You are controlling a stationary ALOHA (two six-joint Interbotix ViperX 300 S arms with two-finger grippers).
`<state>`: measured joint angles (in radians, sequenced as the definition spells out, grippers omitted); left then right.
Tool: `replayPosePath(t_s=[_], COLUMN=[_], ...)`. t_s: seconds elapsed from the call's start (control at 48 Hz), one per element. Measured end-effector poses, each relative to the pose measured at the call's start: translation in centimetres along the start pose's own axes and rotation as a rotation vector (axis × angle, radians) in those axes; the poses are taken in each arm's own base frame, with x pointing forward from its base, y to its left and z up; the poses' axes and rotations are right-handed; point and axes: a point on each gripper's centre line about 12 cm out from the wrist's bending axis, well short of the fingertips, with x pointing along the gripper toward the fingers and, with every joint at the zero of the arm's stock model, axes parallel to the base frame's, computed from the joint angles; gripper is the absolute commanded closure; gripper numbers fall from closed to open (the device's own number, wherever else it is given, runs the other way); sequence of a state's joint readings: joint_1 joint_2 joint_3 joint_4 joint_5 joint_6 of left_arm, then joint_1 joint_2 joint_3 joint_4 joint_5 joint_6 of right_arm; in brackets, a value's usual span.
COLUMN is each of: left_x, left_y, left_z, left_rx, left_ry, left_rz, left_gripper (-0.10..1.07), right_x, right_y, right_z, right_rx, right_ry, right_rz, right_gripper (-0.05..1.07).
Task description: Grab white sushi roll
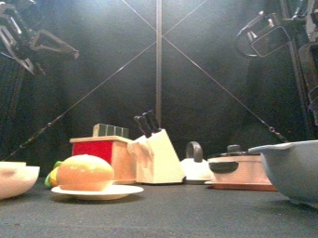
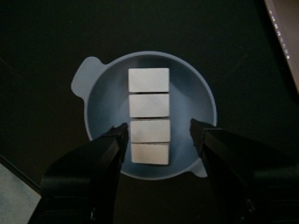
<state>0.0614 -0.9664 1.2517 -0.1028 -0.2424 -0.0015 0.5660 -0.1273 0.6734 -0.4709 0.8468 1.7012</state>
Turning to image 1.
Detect green toy toast slices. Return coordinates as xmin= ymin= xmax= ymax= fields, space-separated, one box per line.
xmin=92 ymin=123 xmax=131 ymax=139

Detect red wooden toy toaster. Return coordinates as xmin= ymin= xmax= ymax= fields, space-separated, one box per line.
xmin=68 ymin=135 xmax=137 ymax=184

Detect black knobbed pot lid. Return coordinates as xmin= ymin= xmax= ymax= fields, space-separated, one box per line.
xmin=207 ymin=143 xmax=260 ymax=160

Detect green yellow toy food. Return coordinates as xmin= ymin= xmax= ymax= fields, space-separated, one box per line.
xmin=44 ymin=160 xmax=64 ymax=189

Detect white round bowl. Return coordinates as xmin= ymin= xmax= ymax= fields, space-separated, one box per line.
xmin=0 ymin=161 xmax=43 ymax=201

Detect orange round toy fruit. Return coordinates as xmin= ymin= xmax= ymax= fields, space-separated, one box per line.
xmin=56 ymin=153 xmax=115 ymax=192

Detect grey blue mixing bowl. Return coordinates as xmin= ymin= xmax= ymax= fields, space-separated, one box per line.
xmin=247 ymin=139 xmax=318 ymax=209

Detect pink toy cooking pot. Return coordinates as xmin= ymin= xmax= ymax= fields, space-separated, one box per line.
xmin=204 ymin=153 xmax=278 ymax=192

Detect white toy kettle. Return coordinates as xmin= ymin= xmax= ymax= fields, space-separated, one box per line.
xmin=180 ymin=140 xmax=215 ymax=184

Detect cream wooden knife block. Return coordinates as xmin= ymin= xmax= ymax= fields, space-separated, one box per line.
xmin=125 ymin=127 xmax=185 ymax=186

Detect white flat plate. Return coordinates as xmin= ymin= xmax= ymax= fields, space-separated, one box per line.
xmin=49 ymin=183 xmax=145 ymax=202

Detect diagonal steel brace wire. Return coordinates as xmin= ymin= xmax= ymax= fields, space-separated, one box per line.
xmin=119 ymin=0 xmax=290 ymax=144
xmin=0 ymin=0 xmax=208 ymax=163

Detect vertical metal frame pole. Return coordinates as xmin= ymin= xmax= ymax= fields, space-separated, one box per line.
xmin=153 ymin=0 xmax=164 ymax=128

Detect black handled toy knife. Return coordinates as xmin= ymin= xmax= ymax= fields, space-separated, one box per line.
xmin=132 ymin=114 xmax=153 ymax=139
xmin=141 ymin=109 xmax=164 ymax=134

